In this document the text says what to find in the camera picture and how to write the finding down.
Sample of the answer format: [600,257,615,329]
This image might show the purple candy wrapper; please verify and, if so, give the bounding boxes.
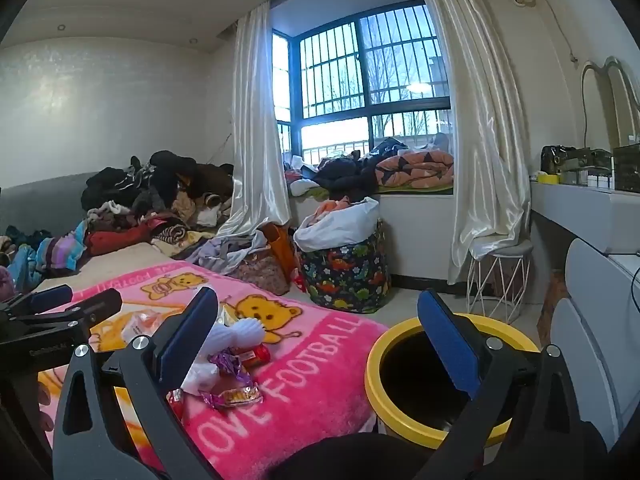
[200,349,262,411]

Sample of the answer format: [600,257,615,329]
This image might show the yellow rimmed black trash bin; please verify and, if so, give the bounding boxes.
[363,313,542,451]

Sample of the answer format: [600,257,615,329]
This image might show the white round chair back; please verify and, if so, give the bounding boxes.
[551,238,639,448]

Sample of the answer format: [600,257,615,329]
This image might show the clothes pile on bed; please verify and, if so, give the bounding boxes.
[1,151,234,300]

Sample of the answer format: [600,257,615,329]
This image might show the small red snack packet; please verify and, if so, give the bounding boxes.
[236,344,271,370]

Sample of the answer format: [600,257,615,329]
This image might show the pink bear blanket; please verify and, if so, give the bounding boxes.
[73,262,385,479]

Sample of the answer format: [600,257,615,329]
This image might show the white vanity desk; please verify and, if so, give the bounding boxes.
[530,182,639,290]

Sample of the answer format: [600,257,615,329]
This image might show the right cream curtain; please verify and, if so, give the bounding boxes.
[425,0,530,283]

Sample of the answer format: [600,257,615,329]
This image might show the cream curtain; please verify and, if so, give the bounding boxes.
[218,1,291,236]
[425,0,530,283]

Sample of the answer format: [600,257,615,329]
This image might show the dinosaur print laundry basket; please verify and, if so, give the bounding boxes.
[297,224,390,314]

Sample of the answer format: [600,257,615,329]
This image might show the floral fabric bag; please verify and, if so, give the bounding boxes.
[229,249,290,296]

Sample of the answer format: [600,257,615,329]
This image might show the yellow tape roll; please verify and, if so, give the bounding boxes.
[536,174,560,185]

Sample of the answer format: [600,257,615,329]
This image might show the left cream curtain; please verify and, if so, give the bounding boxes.
[218,1,291,236]

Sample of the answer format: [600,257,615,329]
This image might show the orange paper bag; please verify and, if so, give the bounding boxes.
[260,223,297,284]

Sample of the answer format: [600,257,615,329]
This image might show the dark cosmetic bag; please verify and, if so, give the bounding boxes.
[540,145,612,174]

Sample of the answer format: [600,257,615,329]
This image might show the white bag in basket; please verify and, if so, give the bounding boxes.
[293,197,380,252]

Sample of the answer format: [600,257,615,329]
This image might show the orange black folded quilt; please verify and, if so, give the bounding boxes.
[375,150,454,190]

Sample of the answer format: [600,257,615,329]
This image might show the black storage organizer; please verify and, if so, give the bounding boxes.
[612,143,640,194]

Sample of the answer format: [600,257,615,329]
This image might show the black clothes on sill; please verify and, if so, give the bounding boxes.
[311,138,408,203]

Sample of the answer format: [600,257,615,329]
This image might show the arched vanity mirror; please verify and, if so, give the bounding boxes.
[580,56,639,152]

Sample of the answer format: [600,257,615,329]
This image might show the barred window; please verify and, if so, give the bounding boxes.
[272,0,454,166]

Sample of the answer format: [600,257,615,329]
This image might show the white wire stool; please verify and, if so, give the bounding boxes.
[466,240,534,324]

